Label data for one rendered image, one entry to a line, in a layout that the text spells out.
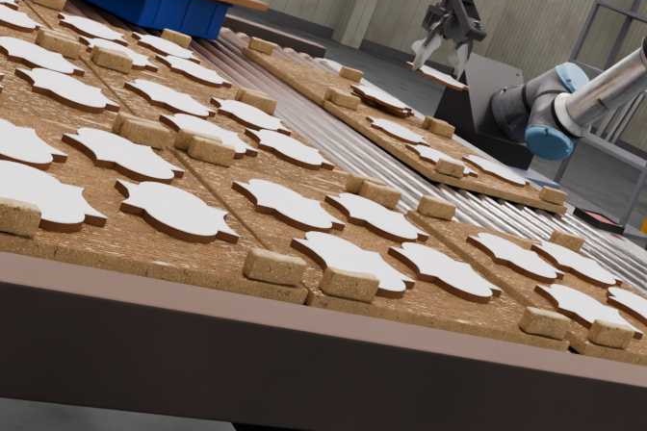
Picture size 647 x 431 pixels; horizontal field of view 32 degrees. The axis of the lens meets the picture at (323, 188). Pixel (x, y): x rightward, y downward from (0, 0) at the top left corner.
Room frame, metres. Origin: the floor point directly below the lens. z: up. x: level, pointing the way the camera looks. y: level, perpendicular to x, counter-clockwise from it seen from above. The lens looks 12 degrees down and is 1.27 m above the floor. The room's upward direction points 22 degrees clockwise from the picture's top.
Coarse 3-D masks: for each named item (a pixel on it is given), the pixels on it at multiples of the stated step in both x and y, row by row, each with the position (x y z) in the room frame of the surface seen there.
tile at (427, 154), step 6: (408, 144) 2.15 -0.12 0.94; (414, 150) 2.13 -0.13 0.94; (420, 150) 2.13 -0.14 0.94; (426, 150) 2.16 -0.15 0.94; (432, 150) 2.19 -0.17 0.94; (420, 156) 2.08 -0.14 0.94; (426, 156) 2.09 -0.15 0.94; (432, 156) 2.12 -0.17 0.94; (438, 156) 2.15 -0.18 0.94; (444, 156) 2.17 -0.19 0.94; (432, 162) 2.08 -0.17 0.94; (462, 162) 2.19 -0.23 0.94; (468, 168) 2.14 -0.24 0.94; (468, 174) 2.12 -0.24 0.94; (474, 174) 2.12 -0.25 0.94
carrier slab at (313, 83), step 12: (264, 60) 2.59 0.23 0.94; (276, 60) 2.67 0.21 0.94; (288, 60) 2.75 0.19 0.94; (276, 72) 2.52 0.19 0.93; (288, 72) 2.53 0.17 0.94; (300, 72) 2.62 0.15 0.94; (312, 72) 2.70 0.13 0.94; (324, 72) 2.79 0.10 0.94; (288, 84) 2.47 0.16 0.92; (300, 84) 2.43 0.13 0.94; (312, 84) 2.50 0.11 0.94; (324, 84) 2.58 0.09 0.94; (336, 84) 2.66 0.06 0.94; (348, 84) 2.75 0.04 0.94; (360, 84) 2.84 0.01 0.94; (312, 96) 2.38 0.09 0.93; (360, 108) 2.43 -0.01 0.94; (372, 108) 2.50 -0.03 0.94; (396, 120) 2.46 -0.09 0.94; (408, 120) 2.53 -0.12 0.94; (420, 120) 2.61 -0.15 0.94
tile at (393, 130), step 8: (368, 120) 2.29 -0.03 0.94; (376, 120) 2.29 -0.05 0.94; (384, 120) 2.33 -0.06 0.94; (376, 128) 2.23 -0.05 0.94; (384, 128) 2.22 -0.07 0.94; (392, 128) 2.26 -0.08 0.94; (400, 128) 2.31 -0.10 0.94; (392, 136) 2.21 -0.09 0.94; (400, 136) 2.21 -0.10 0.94; (408, 136) 2.25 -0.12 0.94; (416, 136) 2.29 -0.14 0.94; (416, 144) 2.22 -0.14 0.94; (424, 144) 2.25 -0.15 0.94
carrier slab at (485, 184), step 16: (336, 112) 2.30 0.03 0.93; (352, 112) 2.33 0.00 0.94; (368, 128) 2.20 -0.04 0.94; (416, 128) 2.46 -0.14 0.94; (384, 144) 2.14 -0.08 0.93; (400, 144) 2.16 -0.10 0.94; (432, 144) 2.32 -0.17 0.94; (448, 144) 2.41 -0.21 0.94; (416, 160) 2.06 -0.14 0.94; (432, 176) 2.01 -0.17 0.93; (448, 176) 2.03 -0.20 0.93; (480, 176) 2.16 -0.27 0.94; (480, 192) 2.08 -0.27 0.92; (496, 192) 2.10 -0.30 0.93; (512, 192) 2.12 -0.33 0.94; (528, 192) 2.19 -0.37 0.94; (544, 208) 2.17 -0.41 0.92; (560, 208) 2.19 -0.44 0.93
